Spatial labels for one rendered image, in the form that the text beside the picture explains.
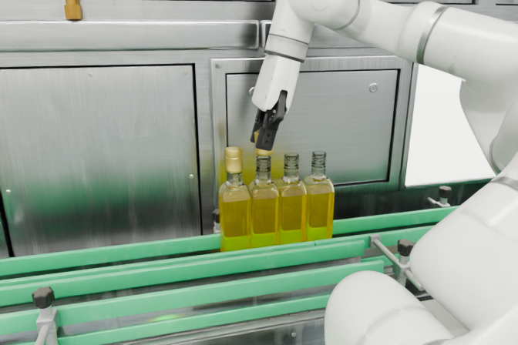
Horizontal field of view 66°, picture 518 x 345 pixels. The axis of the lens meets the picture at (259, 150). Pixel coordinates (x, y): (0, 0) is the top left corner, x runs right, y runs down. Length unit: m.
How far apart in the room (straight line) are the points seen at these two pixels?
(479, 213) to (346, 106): 0.54
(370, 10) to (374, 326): 0.51
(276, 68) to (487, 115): 0.33
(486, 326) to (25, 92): 0.83
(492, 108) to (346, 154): 0.42
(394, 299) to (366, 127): 0.61
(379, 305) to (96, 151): 0.68
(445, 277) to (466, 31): 0.32
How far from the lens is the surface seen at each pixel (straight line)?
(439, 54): 0.60
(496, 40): 0.59
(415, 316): 0.41
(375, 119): 0.99
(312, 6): 0.67
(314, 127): 0.92
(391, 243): 0.92
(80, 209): 0.97
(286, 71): 0.69
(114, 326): 0.75
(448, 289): 0.43
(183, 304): 0.72
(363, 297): 0.43
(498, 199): 0.47
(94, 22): 0.85
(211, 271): 0.78
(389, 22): 0.73
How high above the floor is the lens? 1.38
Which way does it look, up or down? 17 degrees down
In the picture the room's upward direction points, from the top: straight up
